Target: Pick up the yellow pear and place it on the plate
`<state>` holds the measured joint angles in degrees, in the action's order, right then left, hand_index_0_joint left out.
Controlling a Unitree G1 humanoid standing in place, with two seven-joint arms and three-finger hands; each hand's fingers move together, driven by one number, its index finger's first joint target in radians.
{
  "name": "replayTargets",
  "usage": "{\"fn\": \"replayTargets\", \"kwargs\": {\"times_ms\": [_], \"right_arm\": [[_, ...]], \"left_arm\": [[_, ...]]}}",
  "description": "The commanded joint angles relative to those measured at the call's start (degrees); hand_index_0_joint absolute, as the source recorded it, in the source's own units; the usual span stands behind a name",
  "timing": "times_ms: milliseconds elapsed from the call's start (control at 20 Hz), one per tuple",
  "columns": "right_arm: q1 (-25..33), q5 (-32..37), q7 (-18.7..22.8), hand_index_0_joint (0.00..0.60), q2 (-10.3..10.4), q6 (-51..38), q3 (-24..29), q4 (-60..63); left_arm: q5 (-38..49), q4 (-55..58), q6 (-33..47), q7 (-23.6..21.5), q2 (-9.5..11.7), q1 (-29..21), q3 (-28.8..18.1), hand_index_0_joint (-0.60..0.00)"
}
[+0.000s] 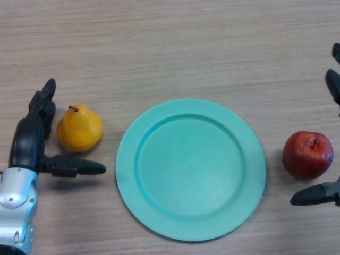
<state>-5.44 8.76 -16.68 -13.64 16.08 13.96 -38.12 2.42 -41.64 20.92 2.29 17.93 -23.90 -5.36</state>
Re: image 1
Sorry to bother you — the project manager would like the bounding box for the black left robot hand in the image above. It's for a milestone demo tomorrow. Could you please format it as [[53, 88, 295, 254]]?
[[9, 78, 107, 178]]

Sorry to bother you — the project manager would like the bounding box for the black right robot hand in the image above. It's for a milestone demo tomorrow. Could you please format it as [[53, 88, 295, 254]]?
[[290, 42, 340, 207]]

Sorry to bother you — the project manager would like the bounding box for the yellow pear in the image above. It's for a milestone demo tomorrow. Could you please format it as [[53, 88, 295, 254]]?
[[56, 104, 104, 153]]

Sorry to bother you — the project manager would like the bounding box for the green plate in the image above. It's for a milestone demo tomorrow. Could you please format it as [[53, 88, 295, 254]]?
[[115, 98, 267, 243]]

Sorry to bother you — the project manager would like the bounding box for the red apple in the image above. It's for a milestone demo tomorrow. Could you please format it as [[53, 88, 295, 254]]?
[[282, 130, 334, 181]]

